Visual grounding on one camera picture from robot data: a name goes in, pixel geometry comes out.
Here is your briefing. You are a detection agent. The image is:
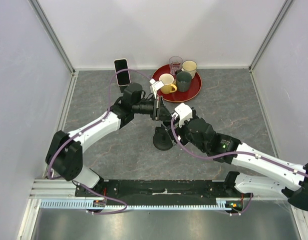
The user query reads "cream cased phone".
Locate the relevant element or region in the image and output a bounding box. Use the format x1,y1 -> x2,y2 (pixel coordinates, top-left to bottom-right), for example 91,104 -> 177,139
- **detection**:
114,58 -> 131,87

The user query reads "black round base phone holder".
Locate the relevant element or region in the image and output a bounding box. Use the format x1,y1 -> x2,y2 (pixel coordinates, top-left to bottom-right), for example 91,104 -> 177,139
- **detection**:
153,123 -> 175,151

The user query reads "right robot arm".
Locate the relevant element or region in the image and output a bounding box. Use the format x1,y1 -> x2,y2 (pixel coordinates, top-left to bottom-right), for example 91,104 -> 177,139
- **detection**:
171,113 -> 308,212

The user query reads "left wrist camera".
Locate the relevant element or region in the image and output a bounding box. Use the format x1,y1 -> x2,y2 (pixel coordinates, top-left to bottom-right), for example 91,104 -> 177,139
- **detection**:
149,78 -> 164,98

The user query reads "red round tray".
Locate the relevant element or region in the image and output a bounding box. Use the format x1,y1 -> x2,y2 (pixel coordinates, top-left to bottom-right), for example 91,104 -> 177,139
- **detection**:
152,64 -> 202,103

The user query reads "dark green mug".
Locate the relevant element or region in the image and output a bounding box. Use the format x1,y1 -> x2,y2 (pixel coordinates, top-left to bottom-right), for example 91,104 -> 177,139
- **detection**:
176,71 -> 192,93

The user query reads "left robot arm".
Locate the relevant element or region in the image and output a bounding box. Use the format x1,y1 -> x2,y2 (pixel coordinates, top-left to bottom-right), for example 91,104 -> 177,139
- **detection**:
46,79 -> 171,197

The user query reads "clear glass cup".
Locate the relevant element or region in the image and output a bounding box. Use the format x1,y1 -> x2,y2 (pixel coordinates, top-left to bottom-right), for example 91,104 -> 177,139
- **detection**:
169,56 -> 183,76

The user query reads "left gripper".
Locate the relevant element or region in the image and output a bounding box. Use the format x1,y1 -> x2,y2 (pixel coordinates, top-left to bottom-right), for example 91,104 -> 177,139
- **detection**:
132,95 -> 176,122

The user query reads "cream mug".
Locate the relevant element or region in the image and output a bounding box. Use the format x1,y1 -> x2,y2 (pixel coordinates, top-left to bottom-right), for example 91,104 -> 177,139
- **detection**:
181,60 -> 197,79

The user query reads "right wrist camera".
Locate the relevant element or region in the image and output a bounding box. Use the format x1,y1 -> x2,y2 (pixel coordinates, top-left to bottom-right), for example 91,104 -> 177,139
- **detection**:
172,103 -> 193,127

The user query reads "yellow mug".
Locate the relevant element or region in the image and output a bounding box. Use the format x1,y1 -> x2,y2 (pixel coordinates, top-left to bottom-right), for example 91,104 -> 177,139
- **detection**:
159,73 -> 177,95

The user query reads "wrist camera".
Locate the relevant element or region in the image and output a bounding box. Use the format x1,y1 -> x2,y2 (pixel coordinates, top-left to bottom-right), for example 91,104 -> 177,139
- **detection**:
149,78 -> 164,98
172,103 -> 193,127

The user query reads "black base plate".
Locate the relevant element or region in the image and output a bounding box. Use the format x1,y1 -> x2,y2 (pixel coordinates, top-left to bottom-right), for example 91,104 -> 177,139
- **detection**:
75,178 -> 244,207

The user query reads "slotted cable duct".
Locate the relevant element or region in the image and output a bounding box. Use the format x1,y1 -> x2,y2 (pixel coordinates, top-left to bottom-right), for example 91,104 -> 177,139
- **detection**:
40,199 -> 243,211

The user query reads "black folding phone stand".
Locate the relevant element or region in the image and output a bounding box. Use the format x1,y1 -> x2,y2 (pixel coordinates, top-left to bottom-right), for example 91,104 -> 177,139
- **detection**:
119,85 -> 128,93

